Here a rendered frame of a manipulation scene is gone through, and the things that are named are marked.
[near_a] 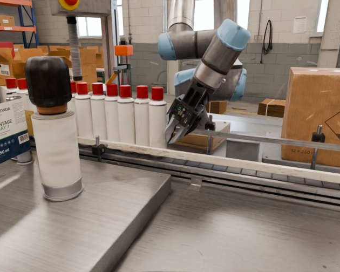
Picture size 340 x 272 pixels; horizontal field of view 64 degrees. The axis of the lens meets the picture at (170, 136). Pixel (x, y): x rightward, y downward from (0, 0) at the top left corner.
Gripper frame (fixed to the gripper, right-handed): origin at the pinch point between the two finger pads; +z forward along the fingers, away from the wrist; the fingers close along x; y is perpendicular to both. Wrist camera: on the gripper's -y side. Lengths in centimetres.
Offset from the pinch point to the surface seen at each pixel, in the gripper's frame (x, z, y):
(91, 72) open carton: -114, 64, -140
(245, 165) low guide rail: 20.8, -8.5, 4.8
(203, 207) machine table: 17.6, 1.9, 15.9
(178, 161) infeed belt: 5.9, 2.9, 3.3
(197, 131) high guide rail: 5.2, -5.7, -2.6
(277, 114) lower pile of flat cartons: 73, 60, -418
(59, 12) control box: -48.0, -13.1, 1.0
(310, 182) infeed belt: 35.5, -14.1, 3.3
